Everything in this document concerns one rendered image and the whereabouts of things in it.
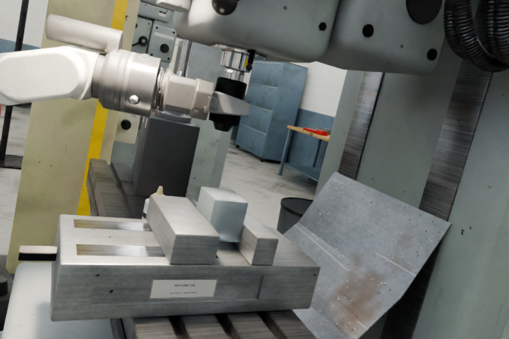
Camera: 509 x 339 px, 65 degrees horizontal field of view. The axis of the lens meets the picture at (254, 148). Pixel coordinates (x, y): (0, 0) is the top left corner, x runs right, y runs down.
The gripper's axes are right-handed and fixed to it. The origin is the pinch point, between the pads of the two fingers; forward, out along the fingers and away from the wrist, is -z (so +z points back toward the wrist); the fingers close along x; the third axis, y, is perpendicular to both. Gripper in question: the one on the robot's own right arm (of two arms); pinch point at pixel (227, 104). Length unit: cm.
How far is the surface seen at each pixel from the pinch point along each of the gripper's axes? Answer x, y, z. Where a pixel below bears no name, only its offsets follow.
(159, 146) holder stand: 32.9, 14.7, 9.1
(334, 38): -5.9, -12.6, -12.1
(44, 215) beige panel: 161, 87, 62
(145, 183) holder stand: 32.6, 24.0, 10.5
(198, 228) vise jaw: -12.8, 15.5, 2.0
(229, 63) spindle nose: -1.9, -5.9, 1.3
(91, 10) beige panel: 164, -23, 56
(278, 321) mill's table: -13.9, 26.6, -11.1
